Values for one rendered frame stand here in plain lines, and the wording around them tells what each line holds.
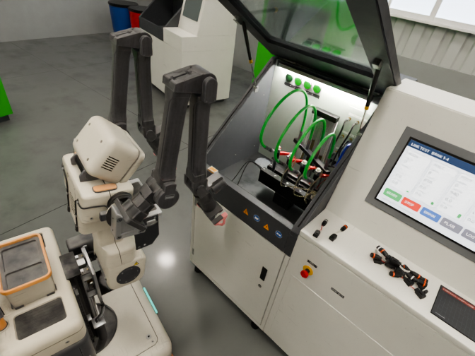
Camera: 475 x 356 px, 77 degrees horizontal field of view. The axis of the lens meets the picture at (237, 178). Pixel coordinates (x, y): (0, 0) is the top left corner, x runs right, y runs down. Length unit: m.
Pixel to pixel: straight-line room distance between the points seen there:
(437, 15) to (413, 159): 4.00
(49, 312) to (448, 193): 1.50
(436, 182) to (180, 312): 1.62
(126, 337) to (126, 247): 0.62
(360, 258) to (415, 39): 4.23
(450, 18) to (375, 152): 3.96
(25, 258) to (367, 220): 1.37
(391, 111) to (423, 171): 0.26
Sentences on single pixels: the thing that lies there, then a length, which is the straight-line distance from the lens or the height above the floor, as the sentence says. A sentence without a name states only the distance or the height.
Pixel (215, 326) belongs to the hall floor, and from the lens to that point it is 2.11.
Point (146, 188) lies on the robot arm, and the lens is 0.99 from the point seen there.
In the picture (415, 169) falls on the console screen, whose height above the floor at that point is 1.32.
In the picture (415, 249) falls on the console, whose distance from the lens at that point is 1.43.
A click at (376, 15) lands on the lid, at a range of 0.91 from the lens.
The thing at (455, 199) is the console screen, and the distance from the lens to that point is 1.34.
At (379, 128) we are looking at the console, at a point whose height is 1.40.
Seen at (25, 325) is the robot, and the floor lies 0.81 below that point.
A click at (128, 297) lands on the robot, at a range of 1.90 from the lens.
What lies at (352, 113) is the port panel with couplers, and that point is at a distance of 1.62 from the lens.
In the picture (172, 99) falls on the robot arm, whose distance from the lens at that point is 0.83.
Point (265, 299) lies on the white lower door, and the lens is 1.81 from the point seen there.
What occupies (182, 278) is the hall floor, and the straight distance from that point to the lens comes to 2.27.
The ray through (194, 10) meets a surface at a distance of 4.34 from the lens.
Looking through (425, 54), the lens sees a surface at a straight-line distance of 5.21.
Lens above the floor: 1.89
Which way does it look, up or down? 37 degrees down
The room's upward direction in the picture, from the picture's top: 9 degrees clockwise
